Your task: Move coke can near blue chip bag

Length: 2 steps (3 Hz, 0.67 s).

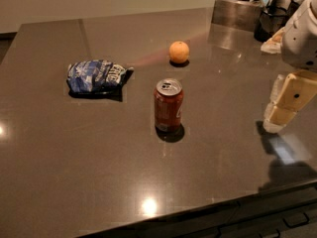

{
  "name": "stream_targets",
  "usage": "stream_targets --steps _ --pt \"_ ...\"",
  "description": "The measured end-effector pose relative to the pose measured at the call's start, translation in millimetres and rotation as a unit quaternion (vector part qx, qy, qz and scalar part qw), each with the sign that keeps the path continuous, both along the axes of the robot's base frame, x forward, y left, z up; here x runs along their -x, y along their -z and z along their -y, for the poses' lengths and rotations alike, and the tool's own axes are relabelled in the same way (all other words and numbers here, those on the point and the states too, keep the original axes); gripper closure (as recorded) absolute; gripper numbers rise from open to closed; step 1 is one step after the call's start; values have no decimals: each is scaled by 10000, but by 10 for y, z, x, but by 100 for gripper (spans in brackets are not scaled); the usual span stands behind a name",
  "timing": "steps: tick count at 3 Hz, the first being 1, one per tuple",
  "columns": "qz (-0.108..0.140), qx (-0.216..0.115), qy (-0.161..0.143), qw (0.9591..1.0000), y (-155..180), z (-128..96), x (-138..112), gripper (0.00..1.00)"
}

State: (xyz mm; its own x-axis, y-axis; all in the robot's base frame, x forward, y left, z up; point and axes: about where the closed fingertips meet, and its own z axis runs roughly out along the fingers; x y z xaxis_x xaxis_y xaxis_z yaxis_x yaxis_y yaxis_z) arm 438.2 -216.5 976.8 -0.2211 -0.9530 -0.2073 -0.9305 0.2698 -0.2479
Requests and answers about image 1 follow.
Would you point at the white snack packet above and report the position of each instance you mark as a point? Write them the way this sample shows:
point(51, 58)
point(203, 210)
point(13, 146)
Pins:
point(273, 44)

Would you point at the metal snack dispenser base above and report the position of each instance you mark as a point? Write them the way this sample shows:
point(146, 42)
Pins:
point(242, 15)

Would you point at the blue chip bag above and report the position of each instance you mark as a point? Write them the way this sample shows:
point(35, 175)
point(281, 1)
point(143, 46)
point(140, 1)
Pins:
point(96, 76)

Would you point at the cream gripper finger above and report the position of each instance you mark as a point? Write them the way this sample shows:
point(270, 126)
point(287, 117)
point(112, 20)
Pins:
point(298, 90)
point(277, 87)

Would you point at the red coke can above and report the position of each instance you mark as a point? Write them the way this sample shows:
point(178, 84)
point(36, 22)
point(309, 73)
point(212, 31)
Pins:
point(168, 98)

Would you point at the black wire basket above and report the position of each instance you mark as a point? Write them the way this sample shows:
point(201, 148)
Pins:
point(271, 19)

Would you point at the orange fruit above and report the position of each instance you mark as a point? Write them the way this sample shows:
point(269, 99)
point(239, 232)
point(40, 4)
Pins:
point(179, 52)

